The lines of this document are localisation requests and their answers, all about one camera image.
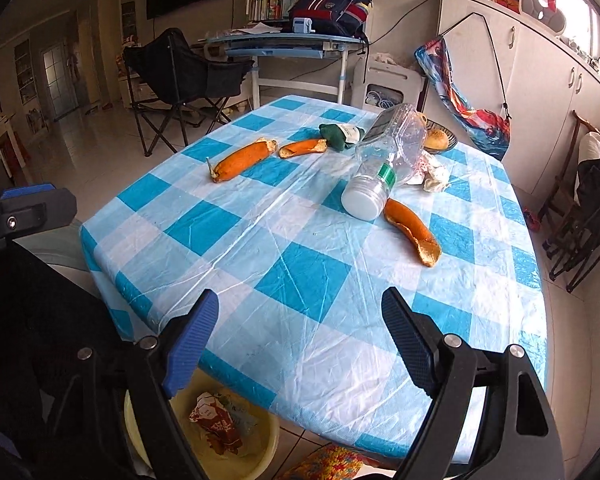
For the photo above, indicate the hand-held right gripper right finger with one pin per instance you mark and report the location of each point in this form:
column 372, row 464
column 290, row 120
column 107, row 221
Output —
column 410, row 340

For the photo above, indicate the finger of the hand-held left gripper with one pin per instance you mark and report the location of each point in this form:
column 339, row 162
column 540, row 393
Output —
column 27, row 192

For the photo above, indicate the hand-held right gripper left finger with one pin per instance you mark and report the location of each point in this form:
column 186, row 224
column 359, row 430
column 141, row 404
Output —
column 192, row 340

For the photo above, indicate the red white snack wrapper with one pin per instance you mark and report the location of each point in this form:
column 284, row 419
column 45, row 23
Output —
column 215, row 420

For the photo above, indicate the curved orange peel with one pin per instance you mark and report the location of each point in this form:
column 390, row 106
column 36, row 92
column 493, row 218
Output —
column 415, row 232

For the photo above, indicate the yellow plastic basin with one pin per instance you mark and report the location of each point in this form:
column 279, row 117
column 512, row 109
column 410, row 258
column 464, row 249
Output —
column 260, row 445

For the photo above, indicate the white tissue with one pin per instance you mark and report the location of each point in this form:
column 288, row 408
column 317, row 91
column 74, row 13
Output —
column 432, row 175

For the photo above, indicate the long orange peel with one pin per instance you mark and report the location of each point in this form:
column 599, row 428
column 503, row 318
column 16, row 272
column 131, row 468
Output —
column 242, row 160

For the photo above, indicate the clear plastic bottle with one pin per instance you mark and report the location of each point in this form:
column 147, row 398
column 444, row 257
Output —
column 392, row 145

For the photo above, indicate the dark green packet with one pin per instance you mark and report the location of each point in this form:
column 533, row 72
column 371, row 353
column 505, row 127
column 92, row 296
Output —
column 337, row 135

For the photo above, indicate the short orange peel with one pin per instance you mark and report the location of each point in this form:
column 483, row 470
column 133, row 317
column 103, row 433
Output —
column 302, row 147

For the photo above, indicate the glass panel door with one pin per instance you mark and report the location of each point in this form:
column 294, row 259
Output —
column 60, row 82

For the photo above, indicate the blue white checked tablecloth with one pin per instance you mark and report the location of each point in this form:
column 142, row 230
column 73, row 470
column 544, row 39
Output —
column 290, row 270

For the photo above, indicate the white low cabinet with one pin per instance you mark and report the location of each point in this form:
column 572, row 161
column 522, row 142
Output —
column 135, row 92

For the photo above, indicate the colourful knitted cushion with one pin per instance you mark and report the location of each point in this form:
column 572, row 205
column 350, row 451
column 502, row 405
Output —
column 325, row 465

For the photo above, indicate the red slipper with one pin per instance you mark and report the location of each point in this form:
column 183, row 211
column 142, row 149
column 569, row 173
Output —
column 531, row 219

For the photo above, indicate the black folding camp chair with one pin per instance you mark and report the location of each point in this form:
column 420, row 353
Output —
column 180, row 70

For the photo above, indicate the yellow mango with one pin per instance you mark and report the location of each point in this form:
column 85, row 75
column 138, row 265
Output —
column 423, row 120
column 436, row 140

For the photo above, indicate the folded black chair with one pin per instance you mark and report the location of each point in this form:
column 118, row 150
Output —
column 587, row 220

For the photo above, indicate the brown wooden chair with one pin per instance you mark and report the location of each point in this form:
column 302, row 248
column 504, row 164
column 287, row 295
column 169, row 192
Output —
column 575, row 160

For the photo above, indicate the white plastic stool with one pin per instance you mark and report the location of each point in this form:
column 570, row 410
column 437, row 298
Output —
column 395, row 77

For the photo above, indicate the crumpled white cloth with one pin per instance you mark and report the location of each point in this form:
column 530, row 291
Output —
column 386, row 59

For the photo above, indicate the loose white papers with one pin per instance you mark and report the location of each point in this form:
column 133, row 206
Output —
column 260, row 28

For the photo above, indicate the blue study desk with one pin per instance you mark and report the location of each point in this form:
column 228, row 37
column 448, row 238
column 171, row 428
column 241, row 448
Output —
column 290, row 50

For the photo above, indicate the small blue pencil sharpener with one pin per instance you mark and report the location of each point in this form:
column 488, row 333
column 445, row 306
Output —
column 304, row 25

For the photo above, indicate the row of small ornaments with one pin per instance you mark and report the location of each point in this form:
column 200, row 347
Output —
column 587, row 57

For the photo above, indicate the dark blue striped backpack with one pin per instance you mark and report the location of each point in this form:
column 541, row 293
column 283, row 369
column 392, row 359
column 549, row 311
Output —
column 330, row 12

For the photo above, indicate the white rounded plastic rack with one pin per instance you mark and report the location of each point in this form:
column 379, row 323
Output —
column 542, row 7

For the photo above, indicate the white framed window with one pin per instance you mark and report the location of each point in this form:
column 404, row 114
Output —
column 597, row 25

